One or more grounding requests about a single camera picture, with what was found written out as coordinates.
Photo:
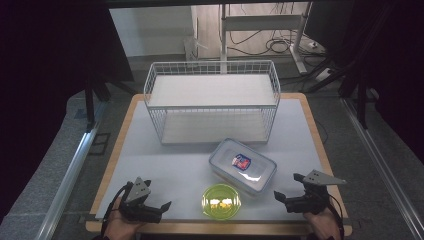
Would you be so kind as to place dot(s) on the white table mat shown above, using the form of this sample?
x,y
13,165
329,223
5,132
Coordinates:
x,y
166,170

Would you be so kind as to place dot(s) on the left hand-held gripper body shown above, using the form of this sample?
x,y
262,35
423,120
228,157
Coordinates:
x,y
137,191

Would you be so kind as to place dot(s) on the person's right hand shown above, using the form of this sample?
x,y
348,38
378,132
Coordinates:
x,y
325,226

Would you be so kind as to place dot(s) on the person's left hand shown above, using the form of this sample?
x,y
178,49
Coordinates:
x,y
120,226

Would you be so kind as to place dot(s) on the clear container with blue-rimmed lid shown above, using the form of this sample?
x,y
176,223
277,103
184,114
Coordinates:
x,y
241,165

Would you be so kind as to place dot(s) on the aluminium rail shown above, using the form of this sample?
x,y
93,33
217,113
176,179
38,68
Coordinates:
x,y
70,180
380,160

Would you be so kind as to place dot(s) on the green plastic bowl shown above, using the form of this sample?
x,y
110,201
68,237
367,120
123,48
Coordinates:
x,y
220,201

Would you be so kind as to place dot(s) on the dark curtain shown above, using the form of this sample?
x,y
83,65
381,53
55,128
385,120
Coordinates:
x,y
396,50
43,50

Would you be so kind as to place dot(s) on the black stand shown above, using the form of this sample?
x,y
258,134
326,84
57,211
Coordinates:
x,y
361,100
89,100

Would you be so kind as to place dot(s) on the white power strip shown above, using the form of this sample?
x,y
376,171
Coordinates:
x,y
323,75

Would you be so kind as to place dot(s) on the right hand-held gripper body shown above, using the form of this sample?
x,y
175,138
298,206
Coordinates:
x,y
311,201

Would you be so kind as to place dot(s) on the white metal desk frame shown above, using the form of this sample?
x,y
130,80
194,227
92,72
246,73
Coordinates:
x,y
263,22

